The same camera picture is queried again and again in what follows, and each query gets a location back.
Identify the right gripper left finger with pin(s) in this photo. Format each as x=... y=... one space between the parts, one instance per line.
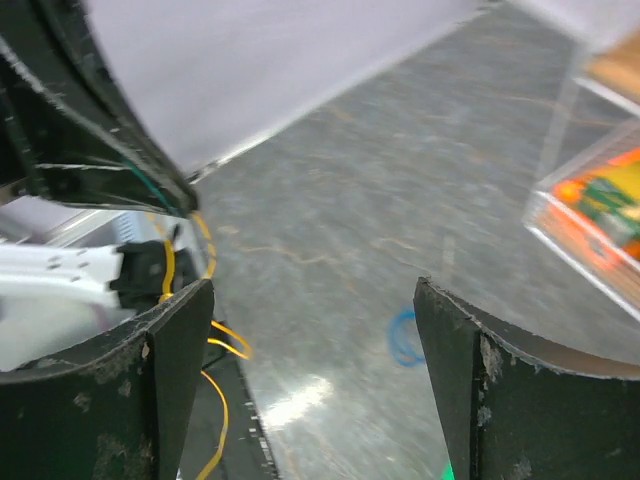
x=116 y=406

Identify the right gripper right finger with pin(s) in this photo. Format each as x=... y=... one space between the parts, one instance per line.
x=515 y=405

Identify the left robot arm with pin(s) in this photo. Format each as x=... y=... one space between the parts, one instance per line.
x=128 y=276

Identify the white wire shelf rack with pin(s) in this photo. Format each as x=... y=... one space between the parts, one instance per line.
x=612 y=75

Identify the front green bin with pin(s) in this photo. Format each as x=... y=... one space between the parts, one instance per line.
x=447 y=473

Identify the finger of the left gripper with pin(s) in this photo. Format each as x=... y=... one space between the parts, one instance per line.
x=68 y=134

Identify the sponge box in rack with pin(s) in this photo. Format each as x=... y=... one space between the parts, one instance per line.
x=604 y=204

